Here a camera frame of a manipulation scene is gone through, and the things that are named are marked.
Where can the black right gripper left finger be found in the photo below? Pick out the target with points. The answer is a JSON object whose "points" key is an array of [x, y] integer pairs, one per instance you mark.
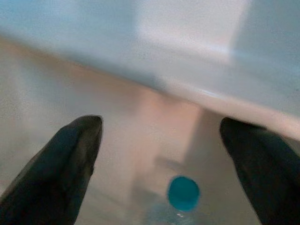
{"points": [[51, 175]]}

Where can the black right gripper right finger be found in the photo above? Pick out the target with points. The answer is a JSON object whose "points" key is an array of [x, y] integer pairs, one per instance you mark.
{"points": [[269, 175]]}

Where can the blue capped water bottle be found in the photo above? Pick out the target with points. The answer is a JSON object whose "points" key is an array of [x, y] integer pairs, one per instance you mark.
{"points": [[182, 193]]}

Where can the white mini fridge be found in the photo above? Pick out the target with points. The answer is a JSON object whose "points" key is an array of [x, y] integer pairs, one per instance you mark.
{"points": [[140, 47]]}

